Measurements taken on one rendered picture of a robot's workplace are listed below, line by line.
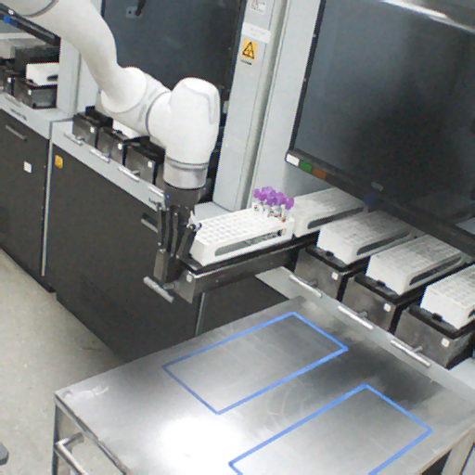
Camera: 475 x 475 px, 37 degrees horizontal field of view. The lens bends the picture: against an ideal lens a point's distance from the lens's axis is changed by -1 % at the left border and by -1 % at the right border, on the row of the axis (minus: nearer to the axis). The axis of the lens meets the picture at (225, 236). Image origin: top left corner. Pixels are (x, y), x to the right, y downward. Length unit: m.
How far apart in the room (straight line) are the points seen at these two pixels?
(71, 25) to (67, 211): 1.49
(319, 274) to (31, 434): 1.05
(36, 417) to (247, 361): 1.18
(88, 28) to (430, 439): 0.85
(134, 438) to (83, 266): 1.50
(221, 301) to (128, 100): 0.75
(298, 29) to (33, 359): 1.45
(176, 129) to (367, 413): 0.63
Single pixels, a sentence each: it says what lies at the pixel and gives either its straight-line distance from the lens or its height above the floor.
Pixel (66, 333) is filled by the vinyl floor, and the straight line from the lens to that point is 2.71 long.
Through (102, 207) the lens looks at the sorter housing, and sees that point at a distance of 2.36.
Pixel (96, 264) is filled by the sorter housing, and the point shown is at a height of 0.34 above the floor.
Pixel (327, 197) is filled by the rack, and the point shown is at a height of 0.86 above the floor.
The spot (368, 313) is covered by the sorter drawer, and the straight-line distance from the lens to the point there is 1.66.
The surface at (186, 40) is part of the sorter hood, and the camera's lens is 2.07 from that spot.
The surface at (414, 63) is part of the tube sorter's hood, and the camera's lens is 1.59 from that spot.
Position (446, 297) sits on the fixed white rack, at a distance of 1.59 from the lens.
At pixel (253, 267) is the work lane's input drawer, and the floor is 0.78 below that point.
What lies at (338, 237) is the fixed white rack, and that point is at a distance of 1.71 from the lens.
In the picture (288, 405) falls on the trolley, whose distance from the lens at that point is 1.22.
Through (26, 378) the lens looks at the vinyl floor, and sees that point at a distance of 2.50.
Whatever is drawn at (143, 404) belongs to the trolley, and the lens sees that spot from 1.16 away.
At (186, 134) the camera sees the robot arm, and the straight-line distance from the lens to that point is 1.39.
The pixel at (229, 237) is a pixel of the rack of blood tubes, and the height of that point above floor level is 0.86.
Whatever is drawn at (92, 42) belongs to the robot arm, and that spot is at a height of 1.31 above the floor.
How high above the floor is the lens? 1.57
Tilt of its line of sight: 26 degrees down
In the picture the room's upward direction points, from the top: 11 degrees clockwise
